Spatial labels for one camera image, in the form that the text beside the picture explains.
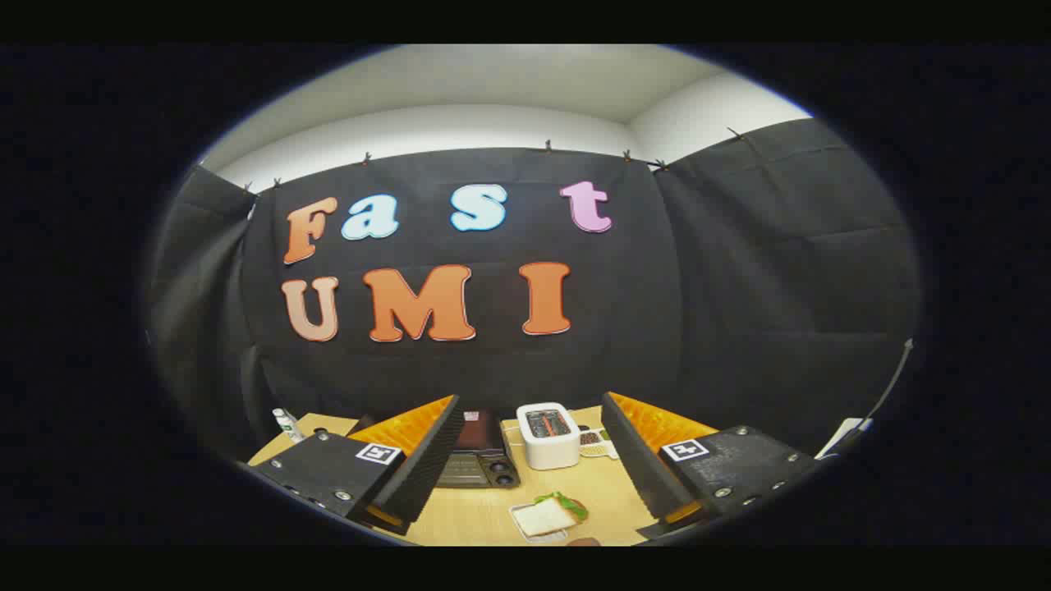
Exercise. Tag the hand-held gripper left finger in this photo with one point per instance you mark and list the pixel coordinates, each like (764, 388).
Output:
(431, 464)

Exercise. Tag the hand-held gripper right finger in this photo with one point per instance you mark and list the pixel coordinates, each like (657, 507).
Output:
(636, 464)

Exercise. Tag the black toaster oven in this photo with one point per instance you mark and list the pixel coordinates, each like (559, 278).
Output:
(480, 464)

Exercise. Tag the white bread lettuce sandwich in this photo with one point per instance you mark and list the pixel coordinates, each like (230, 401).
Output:
(543, 517)

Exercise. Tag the white pop-up toaster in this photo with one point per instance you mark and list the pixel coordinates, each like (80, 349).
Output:
(548, 447)

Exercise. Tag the white divided condiment dish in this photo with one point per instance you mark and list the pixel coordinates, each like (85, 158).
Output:
(593, 443)

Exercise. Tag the white plastic tray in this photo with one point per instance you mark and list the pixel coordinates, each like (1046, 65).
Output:
(516, 525)

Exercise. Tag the white bottle green label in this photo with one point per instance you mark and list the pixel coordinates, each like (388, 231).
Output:
(286, 424)

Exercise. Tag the white paper sheet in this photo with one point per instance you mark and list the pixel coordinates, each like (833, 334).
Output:
(842, 432)

